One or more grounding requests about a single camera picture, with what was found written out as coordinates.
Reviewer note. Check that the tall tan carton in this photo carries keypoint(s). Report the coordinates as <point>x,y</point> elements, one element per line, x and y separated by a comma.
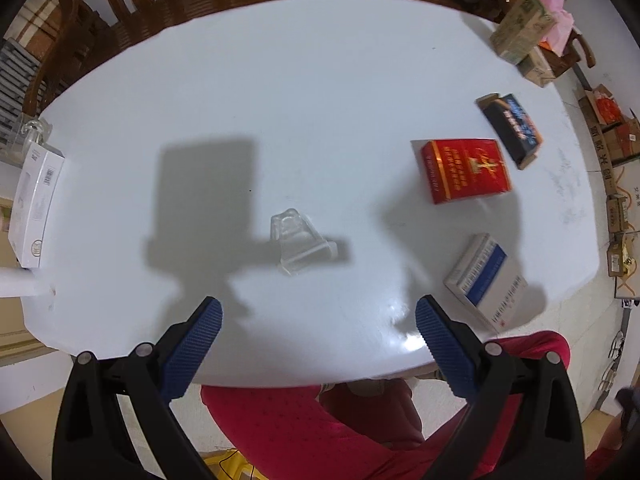
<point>522,27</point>

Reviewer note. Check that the wooden slatted bench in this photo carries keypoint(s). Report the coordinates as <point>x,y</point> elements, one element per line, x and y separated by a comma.
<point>175,5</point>

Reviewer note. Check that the wooden armchair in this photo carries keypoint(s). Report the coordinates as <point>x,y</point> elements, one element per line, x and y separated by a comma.
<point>575,45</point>

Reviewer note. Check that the clear plastic wrapper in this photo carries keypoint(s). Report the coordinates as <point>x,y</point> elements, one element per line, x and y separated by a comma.
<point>300,240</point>

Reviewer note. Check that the white tube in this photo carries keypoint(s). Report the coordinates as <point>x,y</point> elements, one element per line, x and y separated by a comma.
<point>20,282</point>

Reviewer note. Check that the person's right leg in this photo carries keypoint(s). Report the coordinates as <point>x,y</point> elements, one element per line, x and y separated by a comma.
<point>510,350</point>

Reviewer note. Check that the small tan carton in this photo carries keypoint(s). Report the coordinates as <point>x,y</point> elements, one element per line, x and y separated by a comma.
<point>537,67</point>

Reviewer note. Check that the open cardboard box red contents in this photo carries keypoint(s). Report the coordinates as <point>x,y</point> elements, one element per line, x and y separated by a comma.
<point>607,110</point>

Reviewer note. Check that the white and blue medicine box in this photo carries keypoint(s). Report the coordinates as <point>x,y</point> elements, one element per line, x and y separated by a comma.
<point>487,280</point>

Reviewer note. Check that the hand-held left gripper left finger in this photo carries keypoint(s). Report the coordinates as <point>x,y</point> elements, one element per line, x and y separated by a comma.
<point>192,340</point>

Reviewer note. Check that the glass cup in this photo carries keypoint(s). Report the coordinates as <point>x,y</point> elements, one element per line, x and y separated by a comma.
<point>32,132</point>

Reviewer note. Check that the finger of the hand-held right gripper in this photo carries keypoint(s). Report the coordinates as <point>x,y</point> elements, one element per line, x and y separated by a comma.
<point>627,399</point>

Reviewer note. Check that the grey radiator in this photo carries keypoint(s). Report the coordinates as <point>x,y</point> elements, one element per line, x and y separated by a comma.
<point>15,85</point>

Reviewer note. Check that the large cardboard box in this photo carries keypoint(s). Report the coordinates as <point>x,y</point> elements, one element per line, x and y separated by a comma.
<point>622,180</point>

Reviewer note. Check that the black and blue box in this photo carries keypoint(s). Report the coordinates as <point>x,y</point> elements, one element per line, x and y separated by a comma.
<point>515,127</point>

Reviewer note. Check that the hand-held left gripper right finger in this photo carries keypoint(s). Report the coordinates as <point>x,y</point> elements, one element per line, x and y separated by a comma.
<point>445,342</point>

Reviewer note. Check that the long white box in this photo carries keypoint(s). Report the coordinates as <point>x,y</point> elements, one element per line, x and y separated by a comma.
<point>35,205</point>

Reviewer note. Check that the red cigarette box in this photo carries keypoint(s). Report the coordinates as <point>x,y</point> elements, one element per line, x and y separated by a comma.
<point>467,170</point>

